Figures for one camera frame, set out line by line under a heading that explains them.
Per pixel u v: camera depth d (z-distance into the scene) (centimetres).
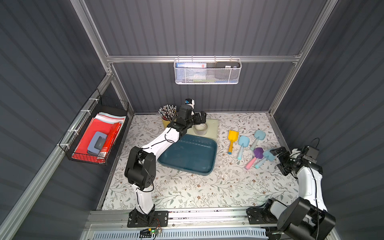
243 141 103
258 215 74
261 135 106
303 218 40
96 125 75
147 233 72
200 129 104
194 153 99
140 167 51
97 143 67
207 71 88
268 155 96
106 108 82
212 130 106
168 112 96
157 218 73
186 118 71
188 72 91
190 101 77
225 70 83
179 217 75
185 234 77
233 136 105
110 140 68
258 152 96
